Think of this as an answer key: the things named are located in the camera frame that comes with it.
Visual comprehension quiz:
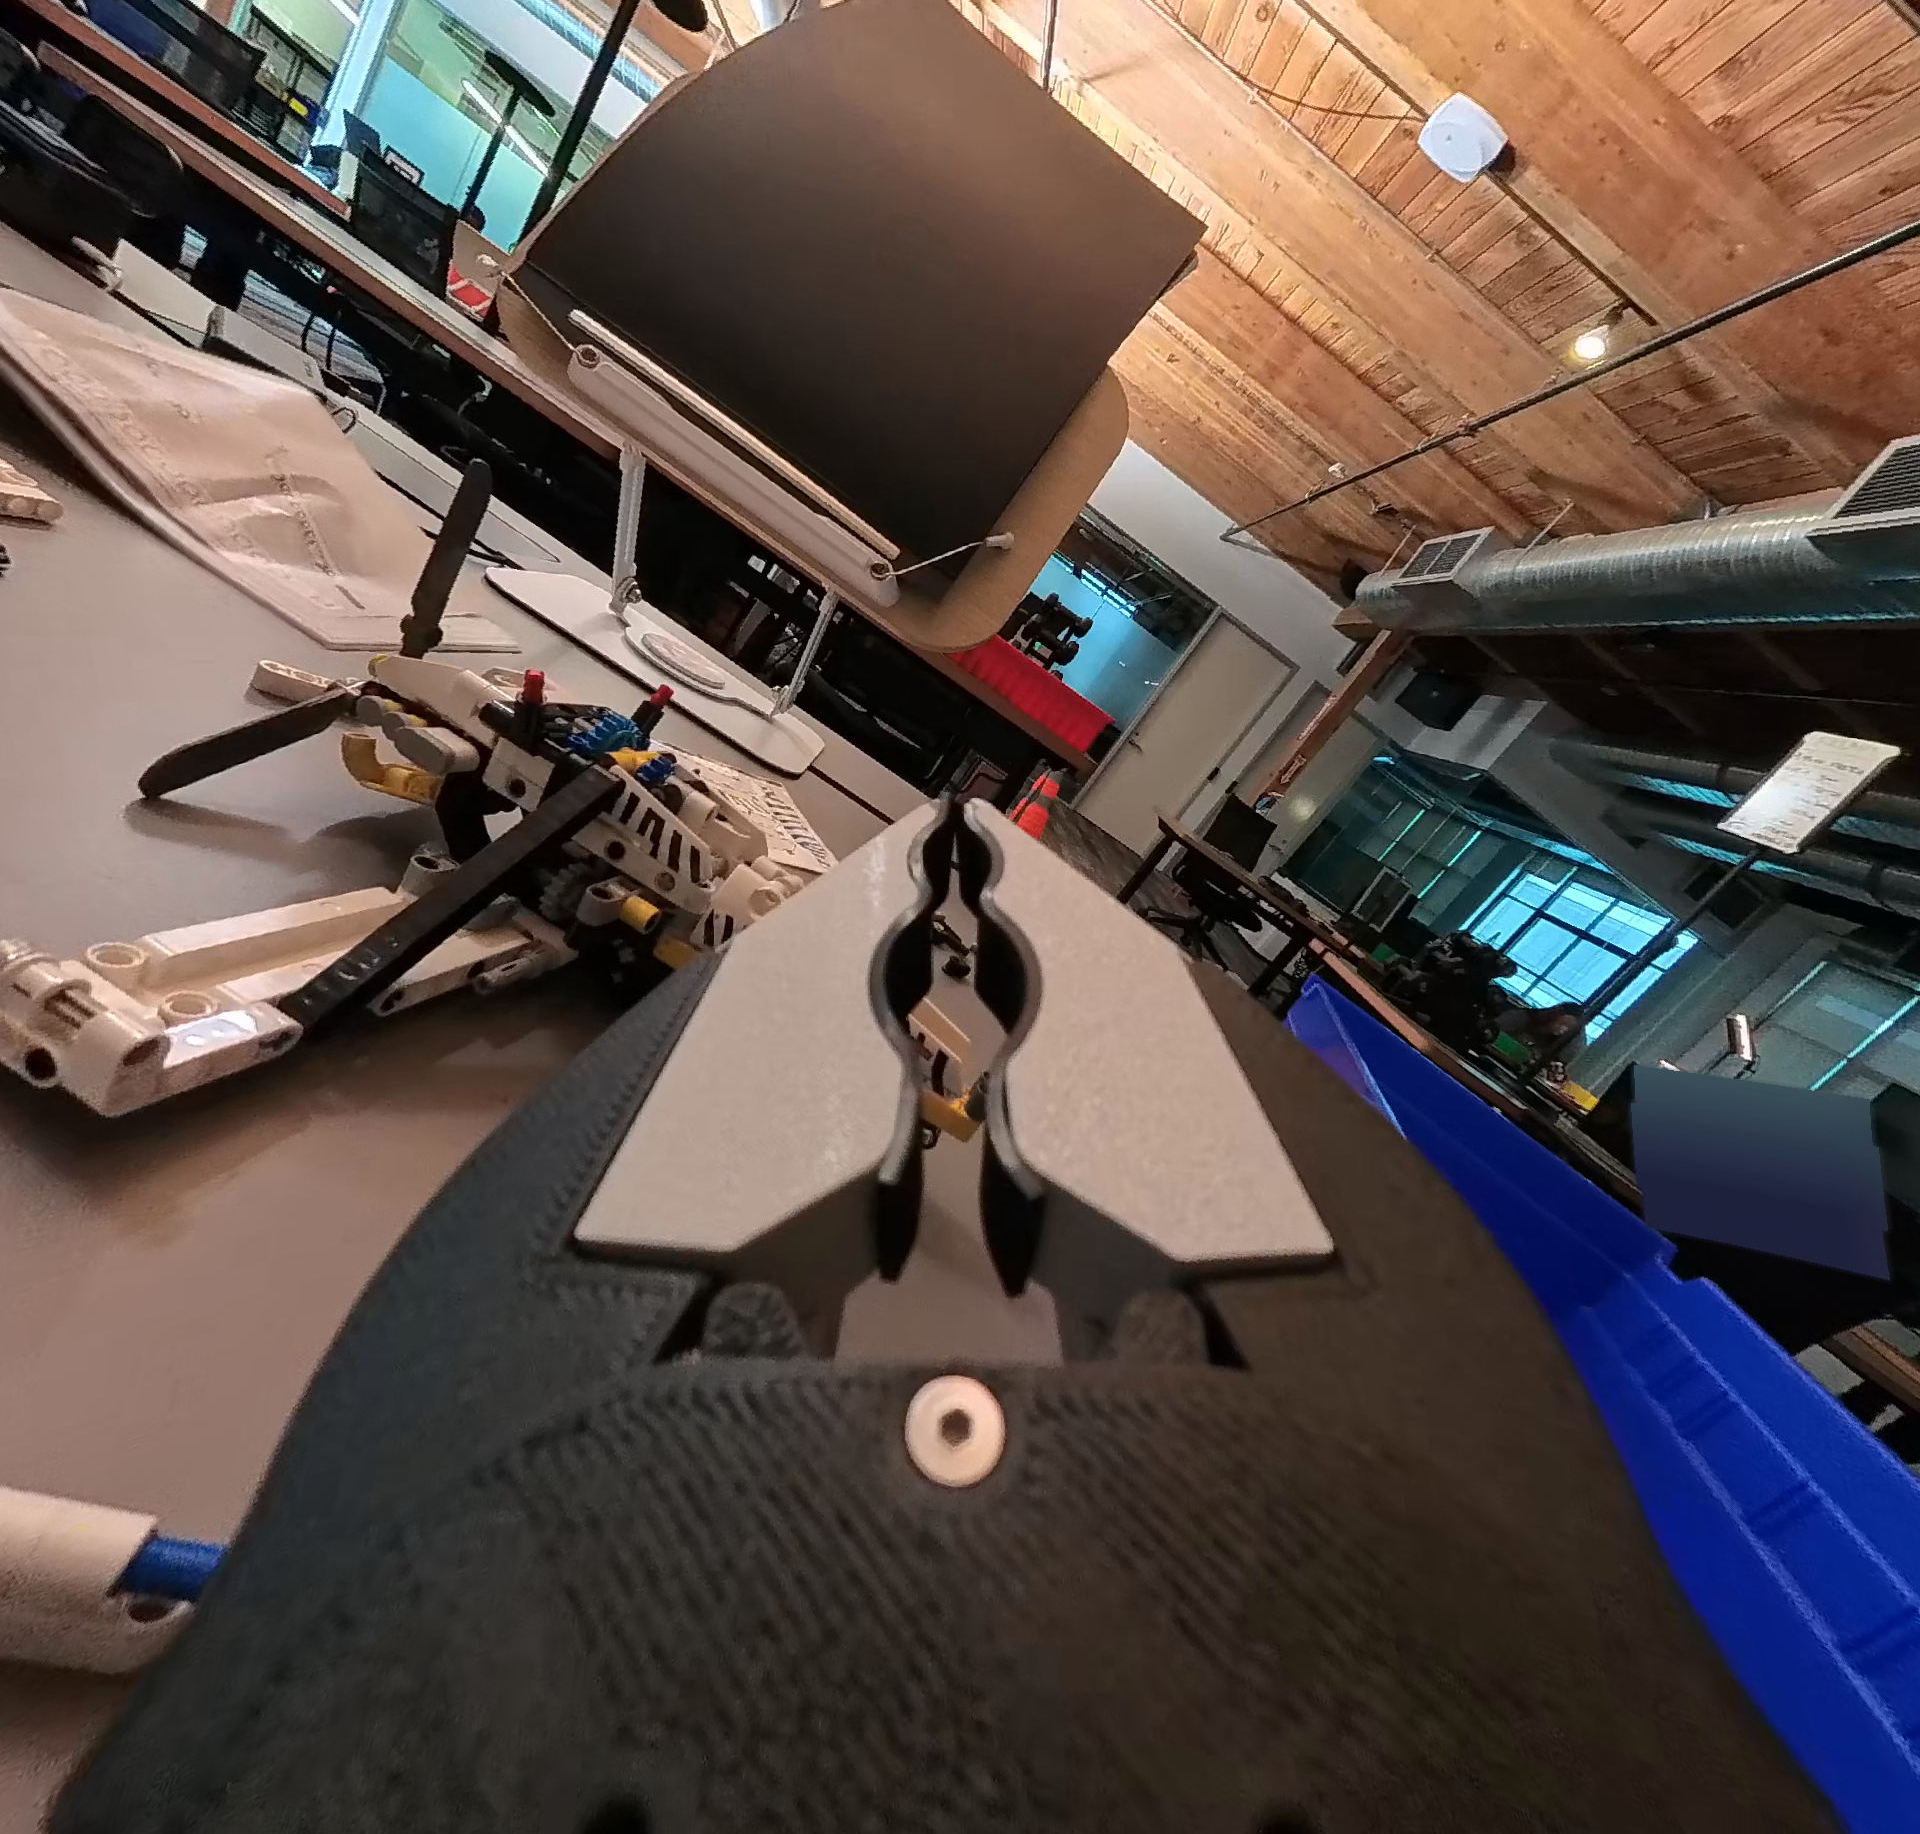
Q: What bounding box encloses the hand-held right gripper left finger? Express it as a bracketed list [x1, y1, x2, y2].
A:
[573, 800, 963, 1356]

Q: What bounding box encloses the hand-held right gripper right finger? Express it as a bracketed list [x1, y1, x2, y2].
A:
[967, 802, 1338, 1362]

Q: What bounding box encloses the white lego helicopter model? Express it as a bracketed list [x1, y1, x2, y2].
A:
[0, 456, 993, 1134]

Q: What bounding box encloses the white lego beam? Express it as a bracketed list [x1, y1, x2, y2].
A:
[0, 1487, 229, 1673]

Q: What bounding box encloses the lego instruction booklet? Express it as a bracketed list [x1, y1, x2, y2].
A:
[0, 284, 526, 653]

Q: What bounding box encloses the black office chair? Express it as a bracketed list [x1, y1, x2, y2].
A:
[1185, 791, 1277, 967]

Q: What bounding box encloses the red cloth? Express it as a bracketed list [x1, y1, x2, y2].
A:
[947, 634, 1120, 773]

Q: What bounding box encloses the white monitor stand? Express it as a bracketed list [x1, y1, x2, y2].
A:
[482, 446, 842, 778]

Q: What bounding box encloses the white monitor light bar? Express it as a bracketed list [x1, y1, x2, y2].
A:
[569, 307, 903, 609]

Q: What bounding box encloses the blue plastic bin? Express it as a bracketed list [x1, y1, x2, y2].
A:
[1289, 976, 1920, 1834]

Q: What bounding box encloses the white hanging sign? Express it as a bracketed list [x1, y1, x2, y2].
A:
[1717, 730, 1906, 856]

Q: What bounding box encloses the black monitor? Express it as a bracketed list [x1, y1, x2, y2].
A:
[511, 0, 1210, 576]

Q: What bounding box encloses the black ceiling pipe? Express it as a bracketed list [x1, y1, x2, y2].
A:
[1216, 220, 1920, 538]

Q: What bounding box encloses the white ceiling access point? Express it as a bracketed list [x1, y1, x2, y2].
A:
[1417, 89, 1516, 186]

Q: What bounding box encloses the silver ventilation duct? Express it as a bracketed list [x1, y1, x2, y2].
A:
[1350, 434, 1920, 639]

